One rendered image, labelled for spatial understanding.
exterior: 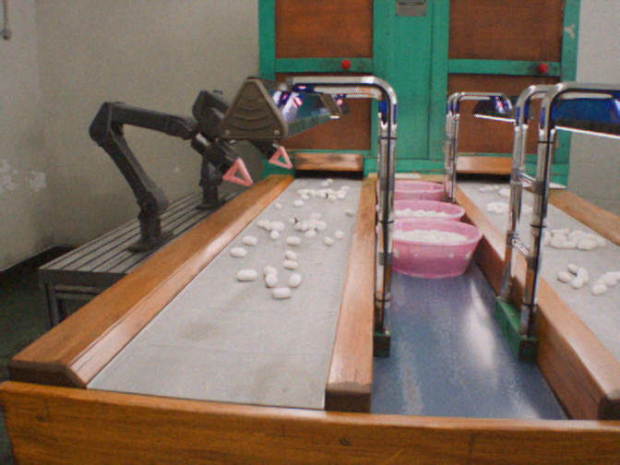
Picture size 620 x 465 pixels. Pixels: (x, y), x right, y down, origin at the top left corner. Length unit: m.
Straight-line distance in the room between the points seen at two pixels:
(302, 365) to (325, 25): 1.85
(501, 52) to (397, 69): 0.45
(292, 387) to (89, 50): 3.32
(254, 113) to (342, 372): 0.32
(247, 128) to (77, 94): 3.26
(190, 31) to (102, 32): 0.60
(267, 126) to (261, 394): 0.32
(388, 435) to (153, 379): 0.30
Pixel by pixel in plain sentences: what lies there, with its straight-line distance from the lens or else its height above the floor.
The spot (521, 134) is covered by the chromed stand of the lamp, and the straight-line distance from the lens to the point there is 1.00.
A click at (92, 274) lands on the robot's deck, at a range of 1.44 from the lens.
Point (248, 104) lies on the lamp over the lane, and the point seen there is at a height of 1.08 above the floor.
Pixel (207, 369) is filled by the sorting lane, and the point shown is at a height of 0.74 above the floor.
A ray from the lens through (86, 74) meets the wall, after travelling 3.81.
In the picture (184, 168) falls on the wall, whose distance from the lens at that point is 3.54.
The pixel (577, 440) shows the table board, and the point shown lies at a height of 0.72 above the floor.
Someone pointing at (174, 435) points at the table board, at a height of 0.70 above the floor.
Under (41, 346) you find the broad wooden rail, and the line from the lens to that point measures 0.80.
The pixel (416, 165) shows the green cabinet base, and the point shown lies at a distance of 2.37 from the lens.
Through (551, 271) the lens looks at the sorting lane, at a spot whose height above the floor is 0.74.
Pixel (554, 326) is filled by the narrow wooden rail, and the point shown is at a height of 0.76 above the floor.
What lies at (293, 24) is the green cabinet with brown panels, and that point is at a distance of 2.41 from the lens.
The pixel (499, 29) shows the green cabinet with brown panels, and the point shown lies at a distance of 2.44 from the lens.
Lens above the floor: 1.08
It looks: 14 degrees down
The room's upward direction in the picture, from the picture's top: straight up
